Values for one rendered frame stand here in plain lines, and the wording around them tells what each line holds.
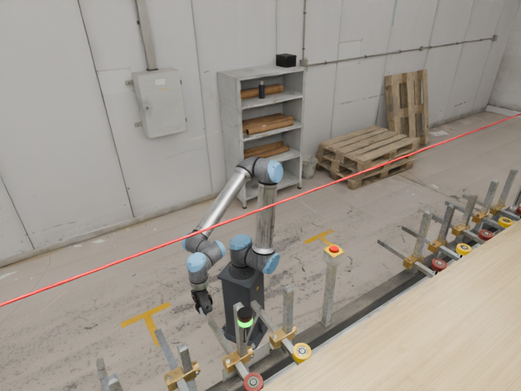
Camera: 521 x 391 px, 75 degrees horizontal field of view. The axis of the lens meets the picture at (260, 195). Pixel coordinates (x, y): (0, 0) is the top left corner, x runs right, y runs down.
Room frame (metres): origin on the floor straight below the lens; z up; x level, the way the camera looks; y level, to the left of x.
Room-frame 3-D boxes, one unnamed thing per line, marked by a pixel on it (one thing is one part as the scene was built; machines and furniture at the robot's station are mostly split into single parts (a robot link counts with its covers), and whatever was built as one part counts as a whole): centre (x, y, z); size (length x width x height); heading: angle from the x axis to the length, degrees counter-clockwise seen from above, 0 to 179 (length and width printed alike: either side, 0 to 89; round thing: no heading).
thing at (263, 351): (0.98, 0.09, 0.75); 0.26 x 0.01 x 0.10; 122
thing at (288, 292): (1.08, -0.11, 0.89); 0.04 x 0.04 x 0.48; 32
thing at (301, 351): (0.92, -0.16, 0.85); 0.08 x 0.08 x 0.11
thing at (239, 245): (1.76, 0.13, 0.79); 0.17 x 0.15 x 0.18; 55
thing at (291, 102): (3.91, -0.06, 0.78); 0.90 x 0.45 x 1.55; 122
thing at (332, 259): (1.21, -0.33, 1.18); 0.07 x 0.07 x 0.08; 32
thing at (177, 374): (0.80, 0.33, 0.95); 0.14 x 0.06 x 0.05; 122
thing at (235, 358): (0.93, 0.12, 0.85); 0.14 x 0.06 x 0.05; 122
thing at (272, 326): (1.09, -0.06, 0.82); 0.44 x 0.03 x 0.04; 32
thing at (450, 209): (1.74, -1.17, 0.87); 0.04 x 0.04 x 0.48; 32
